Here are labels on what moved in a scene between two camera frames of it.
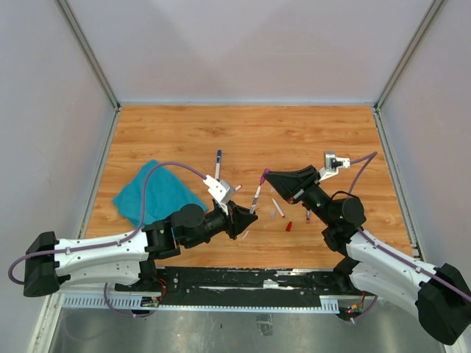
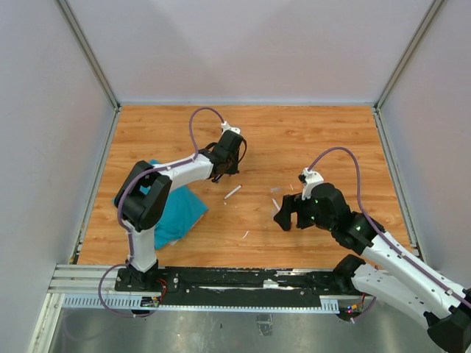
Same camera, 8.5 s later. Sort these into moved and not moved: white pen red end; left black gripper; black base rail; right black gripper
Moved: left black gripper; right black gripper
Not moved: white pen red end; black base rail
